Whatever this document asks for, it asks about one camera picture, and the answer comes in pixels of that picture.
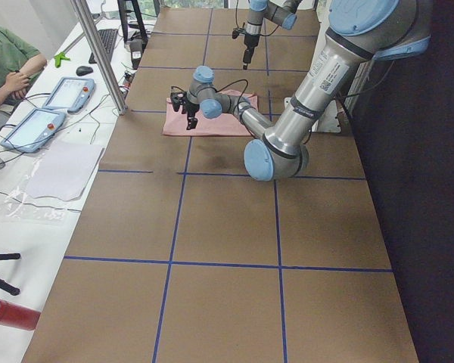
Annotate black computer mouse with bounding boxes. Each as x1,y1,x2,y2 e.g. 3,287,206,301
76,66,94,76

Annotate far teach pendant tablet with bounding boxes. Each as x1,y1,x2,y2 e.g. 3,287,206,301
42,77,95,113

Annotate green plastic clamp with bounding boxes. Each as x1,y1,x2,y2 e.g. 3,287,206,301
54,52,70,68

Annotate near teach pendant tablet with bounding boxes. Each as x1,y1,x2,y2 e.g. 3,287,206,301
0,108,66,154

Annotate pink snoopy t-shirt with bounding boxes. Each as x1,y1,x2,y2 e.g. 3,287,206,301
163,98,250,137

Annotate teach pendant tablet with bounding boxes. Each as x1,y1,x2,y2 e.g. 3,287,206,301
0,108,66,154
42,77,95,113

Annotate black power adapter box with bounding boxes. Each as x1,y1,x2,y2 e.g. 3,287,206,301
125,38,147,70

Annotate black tripod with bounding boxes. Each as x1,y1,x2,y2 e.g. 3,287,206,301
0,253,21,296

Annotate clear plastic bag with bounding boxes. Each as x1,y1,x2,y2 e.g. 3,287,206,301
0,158,81,225

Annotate brown paper table cover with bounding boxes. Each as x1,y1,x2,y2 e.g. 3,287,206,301
23,9,417,362

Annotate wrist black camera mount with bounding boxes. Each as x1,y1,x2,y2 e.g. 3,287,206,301
232,27,245,39
169,85,188,114

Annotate white pedestal column with base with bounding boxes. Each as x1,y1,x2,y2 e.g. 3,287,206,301
272,95,341,144

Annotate aluminium frame post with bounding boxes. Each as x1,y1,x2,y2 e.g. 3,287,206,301
70,0,126,115

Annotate seated person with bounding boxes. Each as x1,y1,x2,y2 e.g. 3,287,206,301
0,26,47,106

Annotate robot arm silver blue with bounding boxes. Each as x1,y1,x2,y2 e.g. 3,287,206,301
241,0,301,70
170,0,433,181

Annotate red cylinder bottle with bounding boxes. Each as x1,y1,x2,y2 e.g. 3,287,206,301
0,299,41,330

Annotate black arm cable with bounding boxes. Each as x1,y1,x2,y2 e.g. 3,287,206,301
169,78,396,144
234,0,281,39

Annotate black keyboard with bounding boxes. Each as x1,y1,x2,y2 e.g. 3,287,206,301
98,29,118,61

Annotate white paper sheet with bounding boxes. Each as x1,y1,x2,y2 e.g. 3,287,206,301
25,140,103,201

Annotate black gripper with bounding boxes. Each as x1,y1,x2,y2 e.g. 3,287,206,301
185,100,200,130
242,33,259,70

